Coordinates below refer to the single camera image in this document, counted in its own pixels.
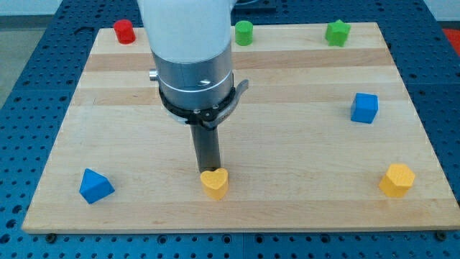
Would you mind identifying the blue triangle block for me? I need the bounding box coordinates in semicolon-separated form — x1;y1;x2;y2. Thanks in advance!
79;168;115;204

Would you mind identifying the blue cube block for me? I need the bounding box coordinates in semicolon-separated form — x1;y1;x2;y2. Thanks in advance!
351;93;379;124

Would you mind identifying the red cylinder block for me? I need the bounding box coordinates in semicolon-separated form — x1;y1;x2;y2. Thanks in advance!
113;19;136;45

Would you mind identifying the green cylinder block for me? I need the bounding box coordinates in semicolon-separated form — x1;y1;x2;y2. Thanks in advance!
234;20;253;46

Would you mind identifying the green star block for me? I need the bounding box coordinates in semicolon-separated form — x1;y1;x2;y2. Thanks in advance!
325;19;351;47

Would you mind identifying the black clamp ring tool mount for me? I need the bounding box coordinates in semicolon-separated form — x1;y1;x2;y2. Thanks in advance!
159;79;249;130

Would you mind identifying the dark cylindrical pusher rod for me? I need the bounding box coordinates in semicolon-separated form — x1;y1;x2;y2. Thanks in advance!
190;125;221;173

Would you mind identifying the yellow heart block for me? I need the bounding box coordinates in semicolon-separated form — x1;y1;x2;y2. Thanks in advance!
200;168;229;200

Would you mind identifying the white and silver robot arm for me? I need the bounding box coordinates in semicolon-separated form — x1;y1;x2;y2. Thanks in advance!
138;0;249;171

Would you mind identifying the light wooden board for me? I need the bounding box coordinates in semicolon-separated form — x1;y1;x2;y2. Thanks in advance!
22;22;459;234

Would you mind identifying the yellow hexagon block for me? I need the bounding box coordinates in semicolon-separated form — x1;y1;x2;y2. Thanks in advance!
378;163;415;198

